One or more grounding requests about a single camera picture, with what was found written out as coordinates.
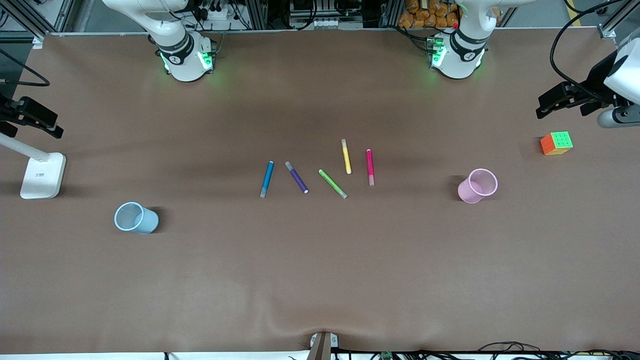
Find orange packaged items pile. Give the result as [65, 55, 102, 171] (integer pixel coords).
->
[398, 0, 460, 29]

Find green marker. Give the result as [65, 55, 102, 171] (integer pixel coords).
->
[318, 169, 349, 200]

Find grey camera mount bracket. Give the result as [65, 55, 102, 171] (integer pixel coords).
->
[307, 331, 339, 360]

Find black cable bundle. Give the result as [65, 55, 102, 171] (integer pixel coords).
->
[420, 341, 640, 360]

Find blue marker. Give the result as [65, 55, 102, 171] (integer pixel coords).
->
[259, 160, 275, 199]

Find white power strip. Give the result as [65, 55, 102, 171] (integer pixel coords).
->
[196, 2, 251, 23]

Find pink mesh cup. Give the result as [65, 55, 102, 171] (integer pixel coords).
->
[457, 168, 499, 204]

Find purple marker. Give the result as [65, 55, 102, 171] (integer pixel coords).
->
[285, 161, 309, 194]

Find aluminium frame post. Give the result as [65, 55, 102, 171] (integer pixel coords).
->
[597, 0, 640, 39]
[7, 0, 57, 50]

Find light blue mesh cup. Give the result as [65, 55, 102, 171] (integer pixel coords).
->
[114, 201, 160, 235]

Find multicoloured puzzle cube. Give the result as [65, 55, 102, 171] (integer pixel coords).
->
[540, 131, 574, 156]

